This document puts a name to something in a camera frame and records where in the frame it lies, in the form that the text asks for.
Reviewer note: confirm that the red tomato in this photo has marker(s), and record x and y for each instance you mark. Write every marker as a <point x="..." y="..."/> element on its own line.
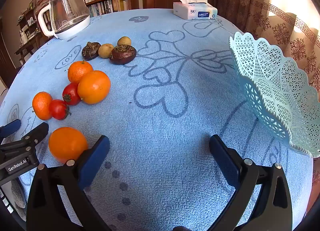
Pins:
<point x="71" y="94"/>
<point x="58" y="109"/>

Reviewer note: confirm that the glass kettle white base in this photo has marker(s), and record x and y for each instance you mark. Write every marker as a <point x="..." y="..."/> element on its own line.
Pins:
<point x="67" y="13"/>

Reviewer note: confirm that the blue printed tablecloth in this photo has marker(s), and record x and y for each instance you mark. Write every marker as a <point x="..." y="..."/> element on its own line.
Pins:
<point x="162" y="121"/>

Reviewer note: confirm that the grey cloth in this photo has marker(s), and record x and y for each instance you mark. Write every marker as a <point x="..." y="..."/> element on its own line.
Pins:
<point x="18" y="193"/>

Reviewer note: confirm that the large orange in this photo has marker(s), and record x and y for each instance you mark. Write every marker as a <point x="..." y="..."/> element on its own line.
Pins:
<point x="94" y="87"/>
<point x="67" y="145"/>

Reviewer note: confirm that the small mandarin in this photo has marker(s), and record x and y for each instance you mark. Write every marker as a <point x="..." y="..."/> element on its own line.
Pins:
<point x="41" y="105"/>
<point x="80" y="70"/>

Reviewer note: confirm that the white tissue pack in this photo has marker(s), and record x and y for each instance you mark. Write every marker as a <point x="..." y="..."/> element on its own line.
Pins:
<point x="192" y="10"/>

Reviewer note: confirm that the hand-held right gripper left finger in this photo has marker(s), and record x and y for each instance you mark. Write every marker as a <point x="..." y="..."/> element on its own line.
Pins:
<point x="93" y="163"/>

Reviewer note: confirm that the patterned beige curtain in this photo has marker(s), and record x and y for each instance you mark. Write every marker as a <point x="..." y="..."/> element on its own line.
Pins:
<point x="275" y="21"/>

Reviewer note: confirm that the row of shelved books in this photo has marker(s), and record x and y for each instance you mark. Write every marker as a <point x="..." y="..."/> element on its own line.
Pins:
<point x="107" y="6"/>

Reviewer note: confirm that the low wooden shelf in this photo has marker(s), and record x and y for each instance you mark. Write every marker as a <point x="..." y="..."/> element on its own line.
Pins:
<point x="27" y="43"/>

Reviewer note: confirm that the dark purple mangosteen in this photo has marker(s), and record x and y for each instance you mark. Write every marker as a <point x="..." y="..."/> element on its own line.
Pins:
<point x="90" y="50"/>
<point x="123" y="55"/>

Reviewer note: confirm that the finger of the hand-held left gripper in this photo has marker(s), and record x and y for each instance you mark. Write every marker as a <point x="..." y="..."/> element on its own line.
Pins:
<point x="37" y="132"/>
<point x="11" y="126"/>

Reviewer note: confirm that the small tan longan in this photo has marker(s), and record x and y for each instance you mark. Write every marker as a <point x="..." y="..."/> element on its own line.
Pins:
<point x="124" y="40"/>
<point x="106" y="50"/>

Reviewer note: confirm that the light blue plastic basket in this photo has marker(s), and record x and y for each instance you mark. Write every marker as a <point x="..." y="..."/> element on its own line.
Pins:
<point x="275" y="88"/>

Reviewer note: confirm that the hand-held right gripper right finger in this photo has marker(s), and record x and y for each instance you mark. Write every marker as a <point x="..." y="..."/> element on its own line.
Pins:
<point x="223" y="161"/>

